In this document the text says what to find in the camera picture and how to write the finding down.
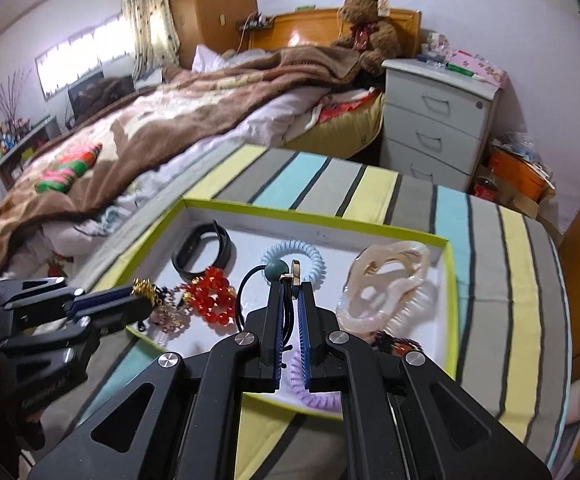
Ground pink floral box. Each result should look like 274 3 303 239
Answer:
447 50 508 86

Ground brown patterned blanket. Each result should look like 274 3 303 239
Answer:
0 45 371 261

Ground orange box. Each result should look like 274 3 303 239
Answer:
487 150 553 203

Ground white pillow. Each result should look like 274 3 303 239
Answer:
192 44 251 73

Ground dark bead bracelet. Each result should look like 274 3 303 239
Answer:
374 331 423 357

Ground dried branches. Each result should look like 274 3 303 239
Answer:
0 67 33 121

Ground power strip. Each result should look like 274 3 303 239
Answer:
237 16 276 31

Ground brown teddy bear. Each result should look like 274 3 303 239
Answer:
331 0 402 73

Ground blue spiral hair tie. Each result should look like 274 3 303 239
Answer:
261 241 325 291

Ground pink bead bracelet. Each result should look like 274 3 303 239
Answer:
150 285 196 333

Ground cluttered side shelf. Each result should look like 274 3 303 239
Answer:
0 115 61 191

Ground purple spiral hair tie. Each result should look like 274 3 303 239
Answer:
282 350 343 417

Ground red soda bottle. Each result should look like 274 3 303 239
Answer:
474 177 498 204

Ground translucent pink hair claw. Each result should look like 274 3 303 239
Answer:
336 241 432 336

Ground black wristband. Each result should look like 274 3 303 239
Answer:
172 220 234 281

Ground red bead bracelet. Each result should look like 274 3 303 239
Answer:
188 266 237 327

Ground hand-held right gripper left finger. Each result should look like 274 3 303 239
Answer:
27 280 291 480

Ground window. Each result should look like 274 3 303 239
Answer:
35 12 136 98

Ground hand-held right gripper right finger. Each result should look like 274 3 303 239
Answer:
296 280 553 480

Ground green cardboard box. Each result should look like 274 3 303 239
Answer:
125 198 460 417

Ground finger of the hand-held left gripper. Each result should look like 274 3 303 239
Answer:
0 277 137 318
0 300 145 356

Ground striped tablecloth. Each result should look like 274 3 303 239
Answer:
35 144 571 480

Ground white nightstand with drawers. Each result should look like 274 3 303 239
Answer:
379 57 501 193

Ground floral curtain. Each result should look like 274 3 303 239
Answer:
118 0 181 78

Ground gold bead hair tie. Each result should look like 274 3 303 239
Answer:
132 280 165 307

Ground wooden headboard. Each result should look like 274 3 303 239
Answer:
247 8 422 58

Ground green red folded cloth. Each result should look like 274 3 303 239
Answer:
35 142 103 193

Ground wooden wardrobe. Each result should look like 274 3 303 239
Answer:
162 0 258 68

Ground black hair tie green ball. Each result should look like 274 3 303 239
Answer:
237 259 302 332

